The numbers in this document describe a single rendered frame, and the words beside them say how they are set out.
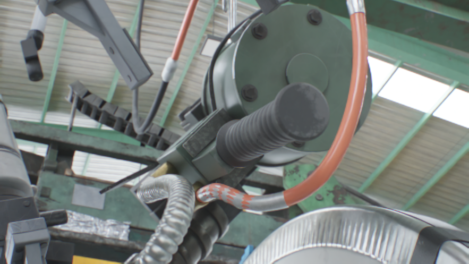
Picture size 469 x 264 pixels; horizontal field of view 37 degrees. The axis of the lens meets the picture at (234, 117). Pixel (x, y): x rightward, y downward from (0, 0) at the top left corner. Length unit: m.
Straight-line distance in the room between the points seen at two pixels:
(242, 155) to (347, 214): 0.18
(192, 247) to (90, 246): 0.91
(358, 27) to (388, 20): 3.32
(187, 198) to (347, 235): 0.25
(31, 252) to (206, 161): 0.17
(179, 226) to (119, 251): 1.18
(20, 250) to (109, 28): 0.21
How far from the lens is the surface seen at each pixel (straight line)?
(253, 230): 1.77
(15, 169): 0.74
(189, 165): 0.66
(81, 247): 1.65
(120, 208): 1.69
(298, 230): 0.84
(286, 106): 0.49
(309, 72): 0.67
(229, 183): 0.64
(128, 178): 0.70
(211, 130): 0.65
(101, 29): 0.53
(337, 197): 1.88
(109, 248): 1.64
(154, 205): 0.85
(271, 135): 0.51
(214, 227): 0.77
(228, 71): 0.67
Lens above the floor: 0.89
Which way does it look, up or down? 40 degrees up
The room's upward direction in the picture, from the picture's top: straight up
